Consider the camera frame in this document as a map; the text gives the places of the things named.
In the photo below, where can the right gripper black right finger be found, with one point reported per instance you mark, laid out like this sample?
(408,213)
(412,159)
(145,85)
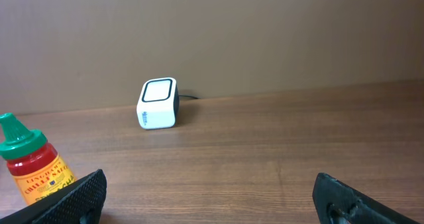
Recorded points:
(336,202)

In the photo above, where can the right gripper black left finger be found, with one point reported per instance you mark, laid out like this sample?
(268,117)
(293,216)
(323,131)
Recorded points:
(80,202)

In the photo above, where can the white barcode scanner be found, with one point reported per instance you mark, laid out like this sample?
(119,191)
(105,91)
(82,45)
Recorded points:
(158,104)

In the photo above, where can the red chilli sauce bottle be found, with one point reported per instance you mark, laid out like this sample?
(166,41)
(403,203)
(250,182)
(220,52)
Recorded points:
(35,165)

